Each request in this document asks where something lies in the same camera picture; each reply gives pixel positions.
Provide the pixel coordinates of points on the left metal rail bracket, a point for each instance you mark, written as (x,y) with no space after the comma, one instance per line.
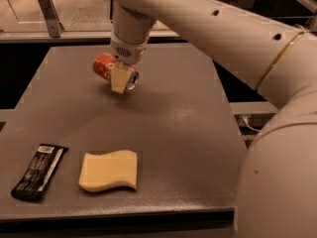
(51,18)

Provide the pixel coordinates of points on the grey metal railing ledge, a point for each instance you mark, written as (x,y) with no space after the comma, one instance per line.
(44,37)

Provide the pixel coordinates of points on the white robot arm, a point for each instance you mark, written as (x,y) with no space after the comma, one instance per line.
(277,185)

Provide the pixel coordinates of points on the red coke can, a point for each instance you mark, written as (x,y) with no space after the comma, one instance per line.
(102,66)

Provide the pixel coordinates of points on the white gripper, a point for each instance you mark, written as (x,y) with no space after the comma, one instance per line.
(128,53)

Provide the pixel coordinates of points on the yellow sponge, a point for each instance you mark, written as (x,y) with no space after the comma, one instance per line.
(110,170)

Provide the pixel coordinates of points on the black snack bar wrapper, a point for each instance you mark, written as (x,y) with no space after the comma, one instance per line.
(39,172)

